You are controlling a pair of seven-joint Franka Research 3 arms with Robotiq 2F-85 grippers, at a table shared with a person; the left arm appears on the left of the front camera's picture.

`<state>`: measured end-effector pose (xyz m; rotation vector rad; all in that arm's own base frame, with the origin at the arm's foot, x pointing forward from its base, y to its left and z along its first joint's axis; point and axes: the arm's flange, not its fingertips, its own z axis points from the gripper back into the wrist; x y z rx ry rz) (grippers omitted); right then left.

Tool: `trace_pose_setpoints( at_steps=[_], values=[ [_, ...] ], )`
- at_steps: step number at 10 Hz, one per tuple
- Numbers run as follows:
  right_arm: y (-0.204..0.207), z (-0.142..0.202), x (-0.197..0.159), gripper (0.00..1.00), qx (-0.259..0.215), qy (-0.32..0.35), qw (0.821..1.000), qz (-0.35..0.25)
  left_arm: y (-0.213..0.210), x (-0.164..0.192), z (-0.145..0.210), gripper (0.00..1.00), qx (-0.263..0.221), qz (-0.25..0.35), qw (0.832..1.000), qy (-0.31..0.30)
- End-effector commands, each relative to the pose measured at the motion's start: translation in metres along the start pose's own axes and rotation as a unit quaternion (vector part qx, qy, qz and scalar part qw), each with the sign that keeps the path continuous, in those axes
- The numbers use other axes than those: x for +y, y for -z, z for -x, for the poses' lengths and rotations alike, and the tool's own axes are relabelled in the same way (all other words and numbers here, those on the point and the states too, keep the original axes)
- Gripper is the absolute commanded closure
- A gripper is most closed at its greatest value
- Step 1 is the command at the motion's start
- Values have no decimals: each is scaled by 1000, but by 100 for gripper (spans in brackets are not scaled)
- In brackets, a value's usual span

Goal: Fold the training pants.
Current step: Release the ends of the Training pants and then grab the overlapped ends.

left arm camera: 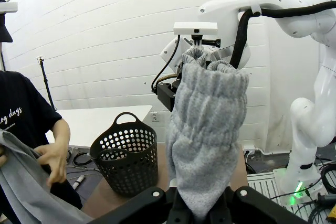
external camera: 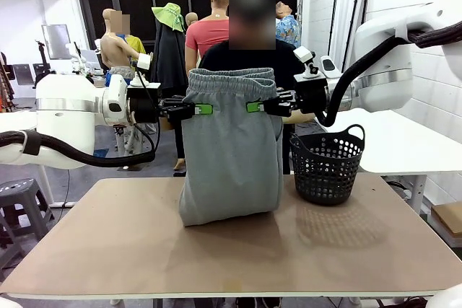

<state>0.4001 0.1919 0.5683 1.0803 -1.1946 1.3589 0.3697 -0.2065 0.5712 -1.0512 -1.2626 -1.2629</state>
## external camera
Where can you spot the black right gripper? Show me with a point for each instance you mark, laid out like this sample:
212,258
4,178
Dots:
310,97

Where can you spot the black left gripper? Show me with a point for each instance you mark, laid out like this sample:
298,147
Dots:
144,106

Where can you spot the grey training pants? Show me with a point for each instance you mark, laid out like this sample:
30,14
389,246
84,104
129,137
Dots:
231,163

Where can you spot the dark grey perforated basket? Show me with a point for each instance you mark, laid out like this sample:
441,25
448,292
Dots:
325,178

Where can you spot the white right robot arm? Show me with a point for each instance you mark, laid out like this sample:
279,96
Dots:
382,62

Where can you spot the person's left forearm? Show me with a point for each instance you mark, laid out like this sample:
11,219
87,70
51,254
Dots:
303,118

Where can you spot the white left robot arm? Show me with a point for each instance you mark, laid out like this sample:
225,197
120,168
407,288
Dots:
65,102

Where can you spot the person in black t-shirt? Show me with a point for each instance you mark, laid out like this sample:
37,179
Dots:
252,55

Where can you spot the mannequin in black coat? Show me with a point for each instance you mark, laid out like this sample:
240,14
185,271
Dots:
166,52

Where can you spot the person in yellow shirt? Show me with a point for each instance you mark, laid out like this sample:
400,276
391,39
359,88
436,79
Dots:
135,48

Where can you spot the mannequin in blue floral shirt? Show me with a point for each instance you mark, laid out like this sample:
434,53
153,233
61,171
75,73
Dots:
288,30

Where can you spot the tan mannequin with red top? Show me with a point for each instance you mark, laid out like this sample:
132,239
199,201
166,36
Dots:
202,34

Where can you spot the red crop top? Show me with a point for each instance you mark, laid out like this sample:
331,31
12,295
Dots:
205,34

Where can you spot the bare mannequin, grey patterned trousers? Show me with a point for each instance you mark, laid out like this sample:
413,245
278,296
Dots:
112,52

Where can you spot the small tan mannequin head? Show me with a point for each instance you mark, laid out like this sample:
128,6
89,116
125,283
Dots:
192,19

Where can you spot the green bucket hat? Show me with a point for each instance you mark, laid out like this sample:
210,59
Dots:
167,16

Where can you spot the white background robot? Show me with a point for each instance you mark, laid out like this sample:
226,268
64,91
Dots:
81,59

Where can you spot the white rectangular table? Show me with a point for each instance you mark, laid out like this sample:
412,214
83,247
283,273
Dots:
397,142

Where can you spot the dark monitor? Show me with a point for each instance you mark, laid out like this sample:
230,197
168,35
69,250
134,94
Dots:
39,70
22,73

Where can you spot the white desk with T-feet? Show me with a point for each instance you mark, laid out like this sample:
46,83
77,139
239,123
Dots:
48,185

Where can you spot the grey plastic stool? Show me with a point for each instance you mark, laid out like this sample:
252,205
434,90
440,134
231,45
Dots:
7,246
25,192

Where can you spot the brown cardboard box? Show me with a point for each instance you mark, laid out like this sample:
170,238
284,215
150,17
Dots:
449,218

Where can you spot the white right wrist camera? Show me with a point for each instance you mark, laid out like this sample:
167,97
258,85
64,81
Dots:
305,55

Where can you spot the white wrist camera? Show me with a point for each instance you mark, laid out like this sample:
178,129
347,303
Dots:
305,55
143,61

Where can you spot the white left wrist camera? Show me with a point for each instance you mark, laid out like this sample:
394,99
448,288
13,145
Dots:
143,61

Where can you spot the grey wall panel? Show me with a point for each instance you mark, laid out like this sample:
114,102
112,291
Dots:
56,41

